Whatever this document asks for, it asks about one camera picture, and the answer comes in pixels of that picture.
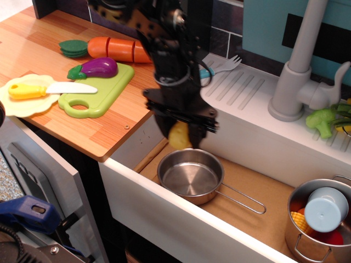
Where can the green toy broccoli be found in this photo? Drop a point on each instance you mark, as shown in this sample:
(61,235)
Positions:
(321,120)

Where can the yellow toy potato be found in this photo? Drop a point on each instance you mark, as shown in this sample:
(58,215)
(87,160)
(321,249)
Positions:
(178,136)

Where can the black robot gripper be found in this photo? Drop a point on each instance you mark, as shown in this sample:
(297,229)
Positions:
(178,96)

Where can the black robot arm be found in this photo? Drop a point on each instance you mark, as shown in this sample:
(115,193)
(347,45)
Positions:
(163,30)

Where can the green toy beans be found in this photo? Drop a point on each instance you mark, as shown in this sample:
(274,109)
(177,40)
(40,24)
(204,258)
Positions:
(342,120)

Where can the blue handled toy fork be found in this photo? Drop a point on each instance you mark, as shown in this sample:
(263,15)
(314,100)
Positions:
(229,65)

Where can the blue clamp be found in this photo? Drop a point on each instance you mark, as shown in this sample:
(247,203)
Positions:
(32,213)

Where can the yellow toy corn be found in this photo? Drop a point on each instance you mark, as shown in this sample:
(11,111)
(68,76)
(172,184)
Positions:
(300,221)

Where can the orange toy carrot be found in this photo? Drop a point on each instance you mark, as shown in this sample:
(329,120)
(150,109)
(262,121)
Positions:
(121,50)

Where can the small steel frying pan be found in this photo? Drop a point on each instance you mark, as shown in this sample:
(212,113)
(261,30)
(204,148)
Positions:
(197,176)

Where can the grey oven door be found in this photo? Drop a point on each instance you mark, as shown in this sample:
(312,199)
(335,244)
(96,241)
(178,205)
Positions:
(43,173)

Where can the grey toy faucet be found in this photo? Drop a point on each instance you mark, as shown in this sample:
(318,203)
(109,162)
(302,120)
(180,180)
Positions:
(294,88)

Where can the purple toy eggplant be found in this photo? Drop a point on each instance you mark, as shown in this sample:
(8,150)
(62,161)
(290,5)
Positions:
(99,67)

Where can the steel pot with handles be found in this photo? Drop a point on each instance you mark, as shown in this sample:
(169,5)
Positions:
(305,247)

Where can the red toy tomato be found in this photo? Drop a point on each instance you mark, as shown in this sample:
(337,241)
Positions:
(333,237)

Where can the green toy cutting board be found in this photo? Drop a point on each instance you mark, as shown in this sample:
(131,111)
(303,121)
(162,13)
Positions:
(95,105)

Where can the pale yellow toy plate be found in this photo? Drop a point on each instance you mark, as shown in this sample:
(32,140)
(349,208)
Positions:
(26,108)

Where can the yellow handled toy knife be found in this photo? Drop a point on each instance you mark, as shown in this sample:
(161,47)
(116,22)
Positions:
(22,91)

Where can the light blue plastic cup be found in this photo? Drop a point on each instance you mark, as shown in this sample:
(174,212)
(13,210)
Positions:
(326,208)

